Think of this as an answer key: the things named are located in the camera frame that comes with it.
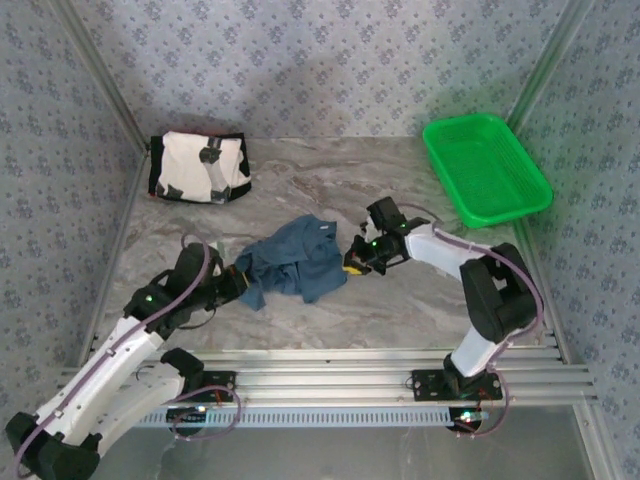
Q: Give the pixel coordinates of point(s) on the folded black white t-shirt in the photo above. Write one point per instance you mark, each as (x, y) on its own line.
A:
(190, 165)

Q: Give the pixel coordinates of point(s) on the aluminium frame post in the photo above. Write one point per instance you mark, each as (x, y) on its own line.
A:
(102, 75)
(552, 55)

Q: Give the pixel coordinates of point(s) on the aluminium table side rail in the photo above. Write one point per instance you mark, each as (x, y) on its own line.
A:
(552, 330)
(114, 255)

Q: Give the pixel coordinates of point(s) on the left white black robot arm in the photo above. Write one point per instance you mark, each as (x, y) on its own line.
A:
(100, 370)

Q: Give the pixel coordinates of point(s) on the green plastic basket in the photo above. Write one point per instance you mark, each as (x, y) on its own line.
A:
(485, 170)

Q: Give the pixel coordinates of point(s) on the blue t-shirt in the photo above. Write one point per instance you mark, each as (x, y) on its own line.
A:
(300, 260)

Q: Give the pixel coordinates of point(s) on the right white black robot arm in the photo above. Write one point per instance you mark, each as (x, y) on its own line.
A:
(430, 247)

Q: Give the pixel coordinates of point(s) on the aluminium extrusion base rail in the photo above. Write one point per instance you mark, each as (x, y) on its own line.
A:
(325, 375)

